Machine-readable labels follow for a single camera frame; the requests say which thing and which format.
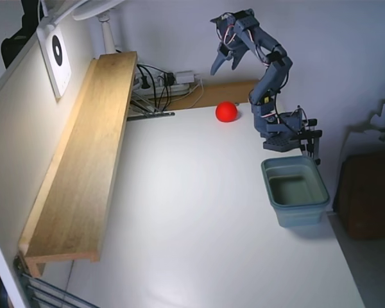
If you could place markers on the blue-grey gripper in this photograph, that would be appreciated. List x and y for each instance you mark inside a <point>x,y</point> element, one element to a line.
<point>228,55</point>

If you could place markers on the red ball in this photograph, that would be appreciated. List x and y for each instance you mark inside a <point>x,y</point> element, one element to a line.
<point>226,112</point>

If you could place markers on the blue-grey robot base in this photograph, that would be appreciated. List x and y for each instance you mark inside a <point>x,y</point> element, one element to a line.
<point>277,142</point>

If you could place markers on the blue-grey robot arm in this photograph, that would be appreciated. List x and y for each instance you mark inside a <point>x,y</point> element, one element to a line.
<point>269,80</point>

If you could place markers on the grey plastic container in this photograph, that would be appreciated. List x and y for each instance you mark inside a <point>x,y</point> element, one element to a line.
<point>292,192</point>

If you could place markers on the wooden back board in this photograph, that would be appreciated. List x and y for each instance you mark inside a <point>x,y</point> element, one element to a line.
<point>224,91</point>

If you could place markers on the white power adapter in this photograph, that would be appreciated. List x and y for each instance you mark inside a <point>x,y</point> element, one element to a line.
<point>184,76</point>

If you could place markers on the white power strip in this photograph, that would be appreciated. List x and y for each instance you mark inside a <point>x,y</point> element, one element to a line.
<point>179,87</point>

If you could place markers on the black plug adapter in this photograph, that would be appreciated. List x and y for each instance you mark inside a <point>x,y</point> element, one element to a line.
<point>169,78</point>

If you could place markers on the black power plug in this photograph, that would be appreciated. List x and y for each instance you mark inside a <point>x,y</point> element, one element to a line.
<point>144,82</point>

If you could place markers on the black table clamp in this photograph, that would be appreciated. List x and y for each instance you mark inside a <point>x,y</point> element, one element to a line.
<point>311,141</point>

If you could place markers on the white desk lamp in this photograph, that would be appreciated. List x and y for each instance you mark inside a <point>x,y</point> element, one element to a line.
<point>108,35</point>

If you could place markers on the white device with black circle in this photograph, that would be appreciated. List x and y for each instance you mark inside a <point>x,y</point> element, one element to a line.
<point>62,73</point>

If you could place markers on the long wooden shelf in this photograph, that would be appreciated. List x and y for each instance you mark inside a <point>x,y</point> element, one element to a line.
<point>83,176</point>

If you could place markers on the dark wooden cabinet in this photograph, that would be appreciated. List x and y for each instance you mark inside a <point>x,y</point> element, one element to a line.
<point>372,199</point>

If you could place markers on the white desk back panel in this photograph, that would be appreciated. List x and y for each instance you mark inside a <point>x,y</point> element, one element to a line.
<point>19,128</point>

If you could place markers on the metal shelf bracket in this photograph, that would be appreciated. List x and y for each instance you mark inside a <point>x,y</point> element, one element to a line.
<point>150,115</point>

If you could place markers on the grey metal frame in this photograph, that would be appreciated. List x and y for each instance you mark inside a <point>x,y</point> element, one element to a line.
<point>51,290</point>

